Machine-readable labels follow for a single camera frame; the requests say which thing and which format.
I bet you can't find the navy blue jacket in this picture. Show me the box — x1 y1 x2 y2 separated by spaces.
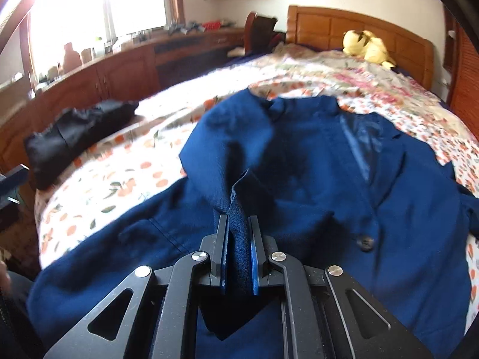
26 89 479 359

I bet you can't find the wooden slatted wardrobe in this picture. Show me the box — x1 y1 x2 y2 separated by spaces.
443 4 479 120

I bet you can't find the floral blanket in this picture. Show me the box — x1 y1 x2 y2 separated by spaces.
247 43 446 120

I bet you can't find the window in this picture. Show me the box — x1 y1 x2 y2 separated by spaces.
0 0 169 83

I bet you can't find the yellow plush toy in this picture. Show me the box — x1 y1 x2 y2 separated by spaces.
342 29 397 70

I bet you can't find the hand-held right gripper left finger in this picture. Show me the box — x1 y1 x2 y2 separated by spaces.
43 214 230 359

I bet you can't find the orange print bed sheet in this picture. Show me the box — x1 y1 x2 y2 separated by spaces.
34 71 479 330

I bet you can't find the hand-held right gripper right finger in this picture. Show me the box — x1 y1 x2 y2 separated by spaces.
248 215 436 359

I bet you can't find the black cloth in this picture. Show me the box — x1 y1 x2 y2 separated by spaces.
23 99 140 191

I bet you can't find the wooden headboard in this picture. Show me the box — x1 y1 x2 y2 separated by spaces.
286 5 435 90

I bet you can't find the wooden chair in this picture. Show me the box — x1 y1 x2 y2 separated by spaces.
244 11 287 56

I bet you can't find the wooden desk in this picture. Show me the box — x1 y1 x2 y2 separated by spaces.
0 26 248 180

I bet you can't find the brown jar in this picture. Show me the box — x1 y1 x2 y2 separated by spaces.
62 42 81 70

